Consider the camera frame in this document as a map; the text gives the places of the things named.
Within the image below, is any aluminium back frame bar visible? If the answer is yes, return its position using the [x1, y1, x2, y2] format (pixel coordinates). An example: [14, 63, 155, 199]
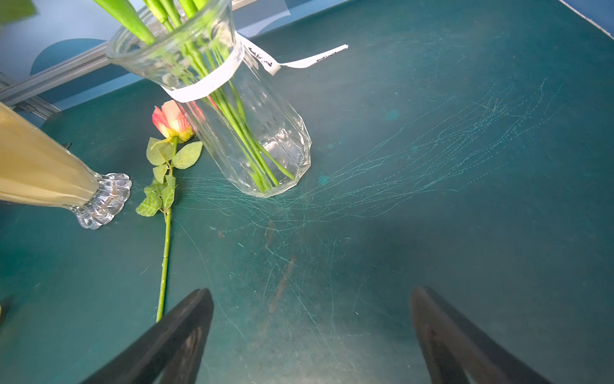
[0, 0, 260, 121]

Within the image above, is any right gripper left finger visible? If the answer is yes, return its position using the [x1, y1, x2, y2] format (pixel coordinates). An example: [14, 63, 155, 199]
[84, 289, 214, 383]

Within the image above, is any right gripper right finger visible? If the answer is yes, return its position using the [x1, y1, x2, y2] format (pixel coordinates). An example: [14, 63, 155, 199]
[411, 286, 550, 383]

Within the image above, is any yellow wavy glass vase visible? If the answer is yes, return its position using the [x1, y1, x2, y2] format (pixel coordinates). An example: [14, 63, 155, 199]
[1, 104, 132, 230]

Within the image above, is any clear glass vase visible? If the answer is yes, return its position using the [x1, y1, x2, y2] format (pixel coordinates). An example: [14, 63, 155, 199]
[107, 1, 312, 198]

